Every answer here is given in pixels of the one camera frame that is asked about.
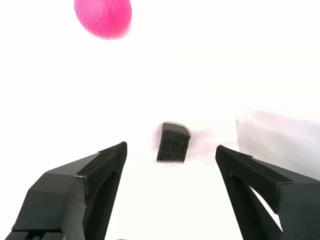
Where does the pink golf ball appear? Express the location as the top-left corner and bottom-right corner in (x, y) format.
(73, 0), (133, 40)

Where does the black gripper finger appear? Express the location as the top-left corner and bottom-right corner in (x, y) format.
(4, 141), (128, 240)
(215, 144), (320, 240)

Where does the small black box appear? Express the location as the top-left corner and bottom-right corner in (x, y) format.
(156, 121), (192, 165)

